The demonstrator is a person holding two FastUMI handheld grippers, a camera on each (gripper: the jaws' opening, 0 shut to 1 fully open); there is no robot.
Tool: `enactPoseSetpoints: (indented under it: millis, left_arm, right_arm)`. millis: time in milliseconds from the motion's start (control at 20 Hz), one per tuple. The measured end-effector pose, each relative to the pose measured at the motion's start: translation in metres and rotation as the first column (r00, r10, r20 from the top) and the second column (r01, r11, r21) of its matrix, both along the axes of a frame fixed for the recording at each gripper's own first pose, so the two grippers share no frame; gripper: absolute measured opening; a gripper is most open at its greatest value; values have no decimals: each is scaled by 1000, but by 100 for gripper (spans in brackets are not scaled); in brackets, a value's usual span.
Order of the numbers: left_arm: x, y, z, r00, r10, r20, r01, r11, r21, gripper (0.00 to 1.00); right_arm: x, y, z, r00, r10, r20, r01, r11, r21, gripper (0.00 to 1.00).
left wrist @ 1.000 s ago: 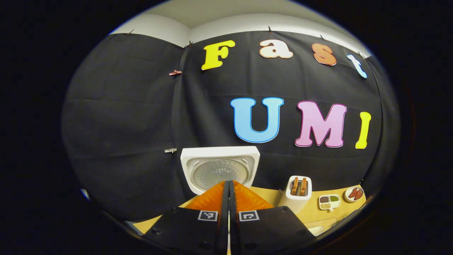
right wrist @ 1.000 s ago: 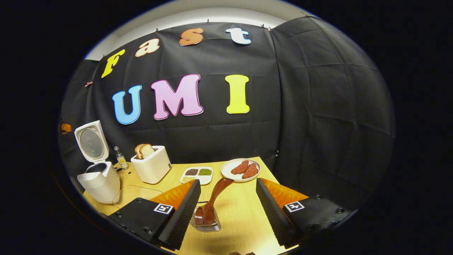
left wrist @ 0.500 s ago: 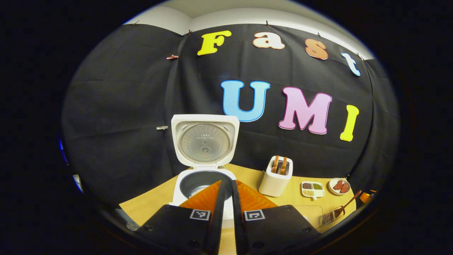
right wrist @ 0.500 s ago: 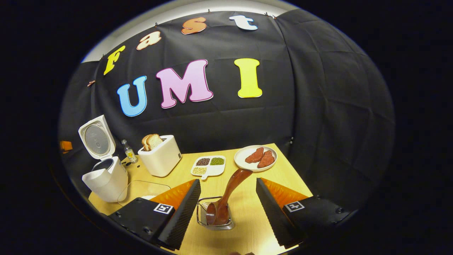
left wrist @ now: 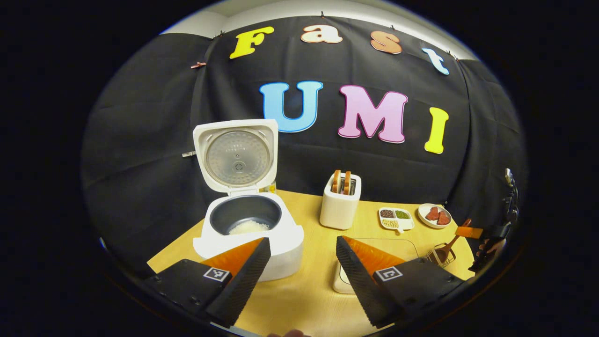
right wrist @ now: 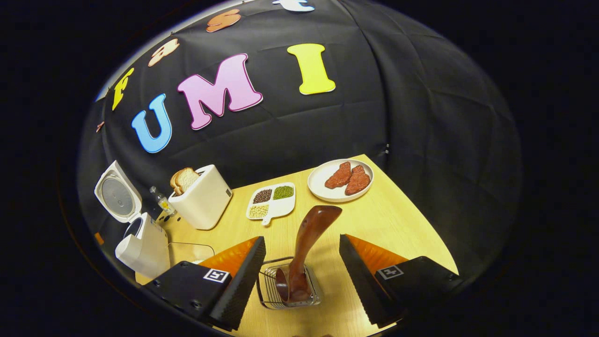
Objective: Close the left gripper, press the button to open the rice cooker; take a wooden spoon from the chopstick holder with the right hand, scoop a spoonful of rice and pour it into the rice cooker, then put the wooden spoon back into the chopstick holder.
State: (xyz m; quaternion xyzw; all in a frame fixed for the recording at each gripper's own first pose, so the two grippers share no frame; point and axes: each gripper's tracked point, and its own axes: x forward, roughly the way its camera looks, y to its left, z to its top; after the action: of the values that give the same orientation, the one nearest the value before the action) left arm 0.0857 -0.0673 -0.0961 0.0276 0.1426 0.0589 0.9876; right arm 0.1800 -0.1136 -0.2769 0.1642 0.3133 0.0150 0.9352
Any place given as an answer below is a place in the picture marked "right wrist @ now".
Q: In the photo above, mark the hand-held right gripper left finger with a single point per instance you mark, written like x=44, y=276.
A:
x=241, y=290

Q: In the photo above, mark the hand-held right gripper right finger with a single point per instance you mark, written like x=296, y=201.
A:
x=362, y=285

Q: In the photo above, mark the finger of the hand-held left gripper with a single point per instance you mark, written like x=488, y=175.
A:
x=99, y=238

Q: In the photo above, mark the white rice cooker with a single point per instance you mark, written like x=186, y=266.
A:
x=145, y=248

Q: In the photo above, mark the clear plastic rice container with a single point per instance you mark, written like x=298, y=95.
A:
x=187, y=244

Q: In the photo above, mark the brown wooden spoon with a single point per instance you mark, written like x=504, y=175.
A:
x=309, y=234

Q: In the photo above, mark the small clear bottle yellow label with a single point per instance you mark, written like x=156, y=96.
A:
x=164, y=202

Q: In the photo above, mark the yellow soybeans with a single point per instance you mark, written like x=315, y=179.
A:
x=258, y=211

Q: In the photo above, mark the toast bread slice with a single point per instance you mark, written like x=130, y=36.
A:
x=188, y=179
x=172, y=185

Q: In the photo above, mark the white divided bean dish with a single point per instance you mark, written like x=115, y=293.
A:
x=281, y=208

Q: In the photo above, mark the white toaster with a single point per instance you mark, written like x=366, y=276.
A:
x=206, y=201

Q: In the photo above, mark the dark brown beans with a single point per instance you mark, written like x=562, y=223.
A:
x=262, y=195

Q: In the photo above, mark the round white plate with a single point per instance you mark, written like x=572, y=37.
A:
x=323, y=192

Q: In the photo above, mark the red meat piece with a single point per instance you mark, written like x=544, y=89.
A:
x=339, y=175
x=358, y=181

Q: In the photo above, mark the green beans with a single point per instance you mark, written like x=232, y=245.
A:
x=283, y=192

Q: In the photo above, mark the black backdrop cloth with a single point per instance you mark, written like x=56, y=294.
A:
x=374, y=93

